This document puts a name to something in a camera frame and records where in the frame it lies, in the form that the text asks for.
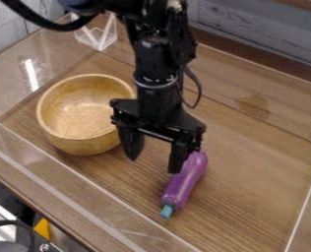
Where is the black cable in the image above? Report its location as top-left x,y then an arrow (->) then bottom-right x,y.
177,65 -> 203,110

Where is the black and yellow equipment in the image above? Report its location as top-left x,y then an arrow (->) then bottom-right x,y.
0,199 -> 72,252

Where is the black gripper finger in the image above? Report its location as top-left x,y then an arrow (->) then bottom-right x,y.
169,141 -> 191,174
117,126 -> 145,160

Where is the clear acrylic tray wall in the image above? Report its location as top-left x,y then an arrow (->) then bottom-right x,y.
0,124 -> 199,252

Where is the brown wooden bowl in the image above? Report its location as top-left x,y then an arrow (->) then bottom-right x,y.
37,74 -> 136,156

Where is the purple toy eggplant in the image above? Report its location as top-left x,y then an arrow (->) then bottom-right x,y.
161,152 -> 208,220

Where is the clear acrylic corner bracket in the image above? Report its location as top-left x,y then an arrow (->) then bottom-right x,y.
74,13 -> 117,51

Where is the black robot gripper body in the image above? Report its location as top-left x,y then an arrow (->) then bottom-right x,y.
110,84 -> 205,153

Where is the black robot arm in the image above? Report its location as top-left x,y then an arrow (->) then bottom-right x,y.
0,0 -> 205,173

